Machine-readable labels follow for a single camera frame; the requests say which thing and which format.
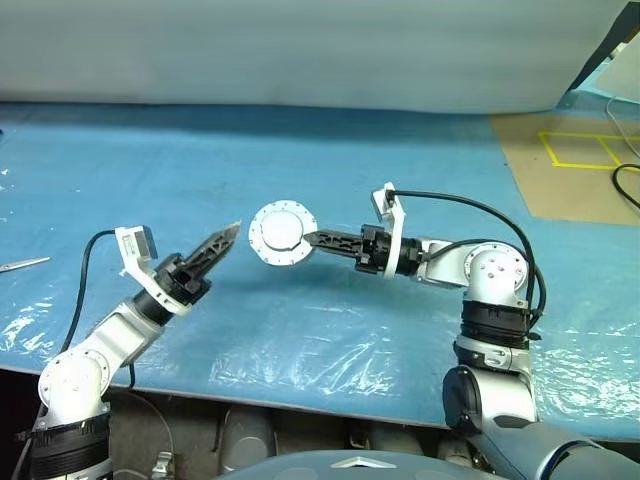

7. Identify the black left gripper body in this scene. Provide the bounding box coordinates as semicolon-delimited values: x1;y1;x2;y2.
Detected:
154;254;212;308

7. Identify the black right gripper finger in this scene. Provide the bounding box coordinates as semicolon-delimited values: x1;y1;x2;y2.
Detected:
302;228;363;247
306;240;362;259

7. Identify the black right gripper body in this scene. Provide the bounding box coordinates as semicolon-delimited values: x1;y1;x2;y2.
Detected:
354;224;393;275

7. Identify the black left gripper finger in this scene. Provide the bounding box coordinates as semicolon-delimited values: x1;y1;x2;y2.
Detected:
192;224;242;277
181;222;238;267

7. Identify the silver round motor cover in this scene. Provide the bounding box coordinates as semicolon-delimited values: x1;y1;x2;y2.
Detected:
247;199;317;265

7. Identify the blue plastic table cover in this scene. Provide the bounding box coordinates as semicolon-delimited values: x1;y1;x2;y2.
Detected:
0;101;640;442

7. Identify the slim silver metal tool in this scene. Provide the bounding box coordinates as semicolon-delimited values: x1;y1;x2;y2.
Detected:
0;256;52;274

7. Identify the grey rounded shape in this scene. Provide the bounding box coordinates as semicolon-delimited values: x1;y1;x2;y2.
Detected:
219;406;277;474

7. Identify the silver metal clip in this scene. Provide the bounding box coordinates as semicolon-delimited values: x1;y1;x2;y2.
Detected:
151;448;177;477

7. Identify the brown cardboard sheet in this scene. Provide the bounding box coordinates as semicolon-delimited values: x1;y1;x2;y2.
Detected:
491;111;640;225

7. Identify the white backdrop board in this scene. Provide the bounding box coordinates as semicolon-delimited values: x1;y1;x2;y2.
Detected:
0;0;628;117

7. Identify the grey robot torso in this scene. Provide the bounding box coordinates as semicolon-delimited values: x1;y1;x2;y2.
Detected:
269;448;484;480

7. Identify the white flat sheet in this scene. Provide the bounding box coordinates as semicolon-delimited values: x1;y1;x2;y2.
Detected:
596;43;640;105

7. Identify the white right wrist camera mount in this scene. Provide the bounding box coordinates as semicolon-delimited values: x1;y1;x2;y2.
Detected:
370;181;407;279

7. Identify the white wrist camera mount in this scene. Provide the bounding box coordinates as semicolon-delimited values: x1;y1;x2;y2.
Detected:
114;225;194;317
370;181;407;279

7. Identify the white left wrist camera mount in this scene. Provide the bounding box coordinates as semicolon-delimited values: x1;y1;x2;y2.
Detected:
114;225;194;317

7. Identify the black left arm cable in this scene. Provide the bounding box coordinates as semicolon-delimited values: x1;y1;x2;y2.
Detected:
59;229;137;392

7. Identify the black loose cable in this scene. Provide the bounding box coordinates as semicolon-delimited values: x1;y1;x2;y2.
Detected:
611;163;640;209

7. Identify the thin white cable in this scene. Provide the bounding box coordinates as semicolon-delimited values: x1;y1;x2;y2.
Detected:
605;96;640;164

